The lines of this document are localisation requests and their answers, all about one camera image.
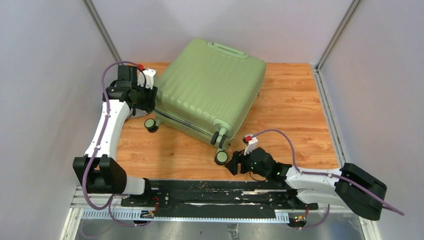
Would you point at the green suitcase wheel middle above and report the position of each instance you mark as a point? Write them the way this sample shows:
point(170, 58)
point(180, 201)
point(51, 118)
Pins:
point(218, 139)

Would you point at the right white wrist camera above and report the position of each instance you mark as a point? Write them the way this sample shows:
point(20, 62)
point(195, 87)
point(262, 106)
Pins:
point(251, 143)

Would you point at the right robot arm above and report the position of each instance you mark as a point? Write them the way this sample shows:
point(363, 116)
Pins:
point(349, 186)

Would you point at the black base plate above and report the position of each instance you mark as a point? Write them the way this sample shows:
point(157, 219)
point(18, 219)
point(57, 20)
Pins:
point(217, 199)

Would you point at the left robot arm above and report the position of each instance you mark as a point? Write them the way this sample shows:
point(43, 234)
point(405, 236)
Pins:
point(98, 170)

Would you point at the green suitcase wheel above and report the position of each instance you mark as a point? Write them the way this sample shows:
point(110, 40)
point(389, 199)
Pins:
point(221, 157)
point(218, 139)

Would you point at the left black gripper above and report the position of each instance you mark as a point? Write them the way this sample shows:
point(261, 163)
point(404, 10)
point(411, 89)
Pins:
point(149, 104)

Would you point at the aluminium frame rail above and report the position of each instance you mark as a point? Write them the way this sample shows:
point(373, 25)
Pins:
point(118, 222)

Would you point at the green suitcase blue lining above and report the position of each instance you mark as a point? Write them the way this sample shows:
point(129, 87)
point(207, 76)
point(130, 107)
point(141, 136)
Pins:
point(209, 87)

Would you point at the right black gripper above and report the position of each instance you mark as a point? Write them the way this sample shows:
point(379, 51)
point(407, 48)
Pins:
point(232, 165)

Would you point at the crumpled grey-green cloth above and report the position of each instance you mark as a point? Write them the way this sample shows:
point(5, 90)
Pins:
point(136, 113)

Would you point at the green suitcase wheel front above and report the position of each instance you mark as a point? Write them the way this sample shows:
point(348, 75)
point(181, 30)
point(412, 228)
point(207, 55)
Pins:
point(221, 157)

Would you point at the green suitcase wheel lid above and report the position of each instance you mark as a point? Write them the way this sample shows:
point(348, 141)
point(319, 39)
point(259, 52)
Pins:
point(151, 125)

